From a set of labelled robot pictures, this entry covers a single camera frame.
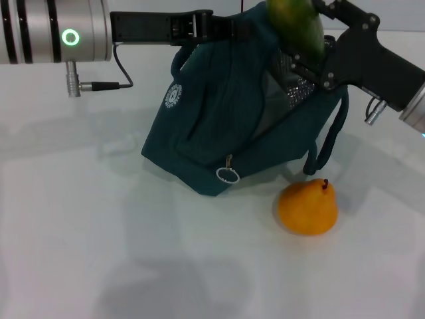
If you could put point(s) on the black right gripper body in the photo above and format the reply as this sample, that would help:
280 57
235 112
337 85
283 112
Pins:
372 63

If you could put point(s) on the orange yellow pear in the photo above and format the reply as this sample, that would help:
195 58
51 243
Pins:
307 211

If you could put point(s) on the dark teal insulated lunch bag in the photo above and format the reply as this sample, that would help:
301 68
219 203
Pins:
216 116

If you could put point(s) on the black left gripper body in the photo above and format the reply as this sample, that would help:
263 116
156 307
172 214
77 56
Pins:
149 28

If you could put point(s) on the green cucumber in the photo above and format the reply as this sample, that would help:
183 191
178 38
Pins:
299 26

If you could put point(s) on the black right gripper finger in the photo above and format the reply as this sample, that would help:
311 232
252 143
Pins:
342 11
305 66

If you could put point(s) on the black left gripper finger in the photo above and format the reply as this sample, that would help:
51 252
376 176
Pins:
232 30

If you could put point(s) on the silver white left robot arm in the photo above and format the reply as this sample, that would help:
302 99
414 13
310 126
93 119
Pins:
40 30

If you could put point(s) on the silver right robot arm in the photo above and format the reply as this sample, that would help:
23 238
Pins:
416 109

